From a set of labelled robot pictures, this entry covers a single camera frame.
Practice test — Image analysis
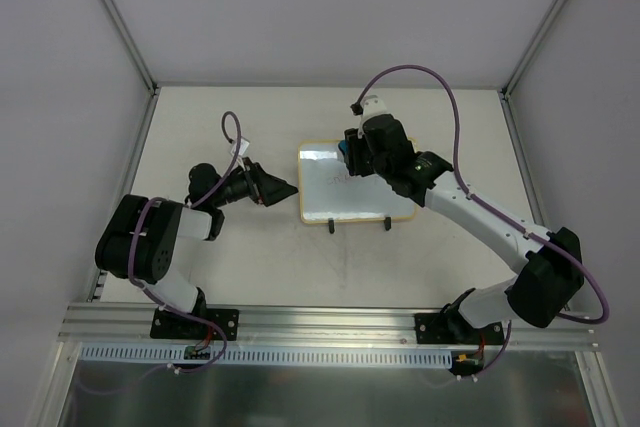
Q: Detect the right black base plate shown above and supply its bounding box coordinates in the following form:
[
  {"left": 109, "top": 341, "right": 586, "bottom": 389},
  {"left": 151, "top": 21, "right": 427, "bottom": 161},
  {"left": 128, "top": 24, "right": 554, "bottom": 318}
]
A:
[{"left": 413, "top": 312, "right": 505, "bottom": 346}]

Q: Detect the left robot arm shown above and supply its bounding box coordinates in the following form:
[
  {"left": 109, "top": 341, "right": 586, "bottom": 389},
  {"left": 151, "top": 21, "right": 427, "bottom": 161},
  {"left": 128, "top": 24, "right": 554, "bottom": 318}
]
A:
[{"left": 95, "top": 158, "right": 298, "bottom": 340}]

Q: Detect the white slotted cable duct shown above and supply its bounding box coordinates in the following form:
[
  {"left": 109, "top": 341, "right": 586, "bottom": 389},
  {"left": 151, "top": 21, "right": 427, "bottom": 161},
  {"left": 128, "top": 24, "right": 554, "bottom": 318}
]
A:
[{"left": 79, "top": 343, "right": 453, "bottom": 370}]

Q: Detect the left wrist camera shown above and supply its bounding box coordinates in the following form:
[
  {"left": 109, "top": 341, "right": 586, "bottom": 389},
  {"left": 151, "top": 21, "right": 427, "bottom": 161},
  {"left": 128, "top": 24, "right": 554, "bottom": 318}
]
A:
[{"left": 229, "top": 138, "right": 250, "bottom": 158}]

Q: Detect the purple cable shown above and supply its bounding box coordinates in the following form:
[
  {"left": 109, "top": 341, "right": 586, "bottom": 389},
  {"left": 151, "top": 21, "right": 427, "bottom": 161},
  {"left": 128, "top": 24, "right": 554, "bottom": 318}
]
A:
[
  {"left": 79, "top": 110, "right": 251, "bottom": 394},
  {"left": 355, "top": 64, "right": 612, "bottom": 388}
]

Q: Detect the yellow framed whiteboard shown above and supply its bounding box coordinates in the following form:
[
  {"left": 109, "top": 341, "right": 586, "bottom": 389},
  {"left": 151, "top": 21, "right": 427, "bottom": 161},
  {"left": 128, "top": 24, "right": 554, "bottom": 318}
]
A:
[{"left": 298, "top": 140, "right": 417, "bottom": 224}]

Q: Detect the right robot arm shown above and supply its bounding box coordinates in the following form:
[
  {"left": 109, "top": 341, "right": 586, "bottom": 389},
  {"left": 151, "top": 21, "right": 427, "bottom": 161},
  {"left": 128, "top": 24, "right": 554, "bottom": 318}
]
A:
[{"left": 339, "top": 114, "right": 584, "bottom": 343}]

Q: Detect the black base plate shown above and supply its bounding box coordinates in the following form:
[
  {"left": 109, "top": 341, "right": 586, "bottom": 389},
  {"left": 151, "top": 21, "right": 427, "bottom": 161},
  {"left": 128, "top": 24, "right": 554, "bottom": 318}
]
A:
[
  {"left": 413, "top": 312, "right": 505, "bottom": 346},
  {"left": 149, "top": 308, "right": 239, "bottom": 341}
]

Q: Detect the aluminium rail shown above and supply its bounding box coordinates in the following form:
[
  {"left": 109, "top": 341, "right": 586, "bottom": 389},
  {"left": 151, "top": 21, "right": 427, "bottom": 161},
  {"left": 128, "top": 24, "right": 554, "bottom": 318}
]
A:
[{"left": 57, "top": 302, "right": 600, "bottom": 352}]

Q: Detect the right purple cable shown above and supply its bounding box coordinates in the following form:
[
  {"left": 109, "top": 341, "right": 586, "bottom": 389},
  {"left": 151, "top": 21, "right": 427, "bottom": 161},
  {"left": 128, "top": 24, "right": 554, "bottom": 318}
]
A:
[{"left": 355, "top": 64, "right": 612, "bottom": 388}]

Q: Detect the aluminium frame post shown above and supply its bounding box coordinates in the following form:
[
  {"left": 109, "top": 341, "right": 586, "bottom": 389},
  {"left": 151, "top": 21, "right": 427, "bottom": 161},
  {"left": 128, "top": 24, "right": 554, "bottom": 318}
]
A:
[
  {"left": 99, "top": 0, "right": 158, "bottom": 95},
  {"left": 501, "top": 0, "right": 570, "bottom": 99}
]

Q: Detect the blue whiteboard eraser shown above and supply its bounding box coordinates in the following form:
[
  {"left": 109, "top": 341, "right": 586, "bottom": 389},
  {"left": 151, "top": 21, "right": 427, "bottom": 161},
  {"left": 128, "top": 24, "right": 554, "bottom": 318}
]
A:
[{"left": 338, "top": 141, "right": 348, "bottom": 160}]

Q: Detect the left aluminium frame post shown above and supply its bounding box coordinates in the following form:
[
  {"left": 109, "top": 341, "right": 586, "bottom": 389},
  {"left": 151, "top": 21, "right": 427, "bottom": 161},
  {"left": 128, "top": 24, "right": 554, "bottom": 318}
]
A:
[{"left": 99, "top": 0, "right": 158, "bottom": 95}]

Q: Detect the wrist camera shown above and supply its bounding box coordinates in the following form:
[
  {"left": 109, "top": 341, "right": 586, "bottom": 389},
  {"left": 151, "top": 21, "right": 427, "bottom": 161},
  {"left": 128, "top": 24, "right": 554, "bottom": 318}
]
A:
[
  {"left": 350, "top": 95, "right": 388, "bottom": 121},
  {"left": 229, "top": 138, "right": 250, "bottom": 158}
]

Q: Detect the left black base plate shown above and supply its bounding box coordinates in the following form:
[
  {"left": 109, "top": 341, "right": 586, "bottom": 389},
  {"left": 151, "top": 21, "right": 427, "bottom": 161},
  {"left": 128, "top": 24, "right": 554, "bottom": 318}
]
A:
[{"left": 149, "top": 308, "right": 239, "bottom": 341}]

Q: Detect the whiteboard stand with black feet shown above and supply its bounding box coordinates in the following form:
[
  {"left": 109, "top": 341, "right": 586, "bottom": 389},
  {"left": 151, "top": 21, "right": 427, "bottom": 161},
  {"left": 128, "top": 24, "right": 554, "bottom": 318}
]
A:
[{"left": 328, "top": 217, "right": 392, "bottom": 234}]

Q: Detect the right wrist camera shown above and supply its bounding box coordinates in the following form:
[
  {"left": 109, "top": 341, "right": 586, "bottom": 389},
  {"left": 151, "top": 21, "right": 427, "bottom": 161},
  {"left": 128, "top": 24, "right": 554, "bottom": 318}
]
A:
[{"left": 350, "top": 95, "right": 388, "bottom": 121}]

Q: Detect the right aluminium frame post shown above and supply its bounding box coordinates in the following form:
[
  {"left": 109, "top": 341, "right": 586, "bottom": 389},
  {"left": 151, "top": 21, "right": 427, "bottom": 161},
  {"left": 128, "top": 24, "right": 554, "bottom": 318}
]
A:
[{"left": 501, "top": 0, "right": 570, "bottom": 99}]

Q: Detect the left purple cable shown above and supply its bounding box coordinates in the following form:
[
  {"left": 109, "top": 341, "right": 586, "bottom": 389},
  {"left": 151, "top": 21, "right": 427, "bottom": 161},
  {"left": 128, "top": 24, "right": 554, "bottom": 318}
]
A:
[{"left": 79, "top": 110, "right": 251, "bottom": 394}]

